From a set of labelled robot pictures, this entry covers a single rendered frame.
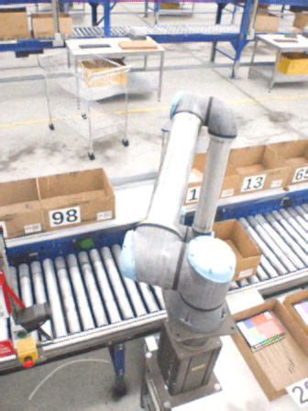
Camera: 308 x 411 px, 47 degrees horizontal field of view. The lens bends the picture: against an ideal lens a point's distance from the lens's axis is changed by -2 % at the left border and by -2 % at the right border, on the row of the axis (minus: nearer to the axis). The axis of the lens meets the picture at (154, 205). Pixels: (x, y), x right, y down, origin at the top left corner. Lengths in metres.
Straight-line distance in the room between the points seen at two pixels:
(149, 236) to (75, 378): 1.56
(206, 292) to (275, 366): 0.78
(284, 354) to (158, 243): 0.96
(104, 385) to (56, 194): 1.21
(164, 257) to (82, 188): 1.25
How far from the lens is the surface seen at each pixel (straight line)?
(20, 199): 2.22
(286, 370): 1.79
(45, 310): 1.43
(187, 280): 1.06
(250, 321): 1.81
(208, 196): 1.49
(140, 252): 1.06
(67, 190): 2.21
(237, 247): 2.15
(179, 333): 1.20
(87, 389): 2.45
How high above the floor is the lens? 2.25
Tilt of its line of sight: 39 degrees down
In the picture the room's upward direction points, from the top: 5 degrees clockwise
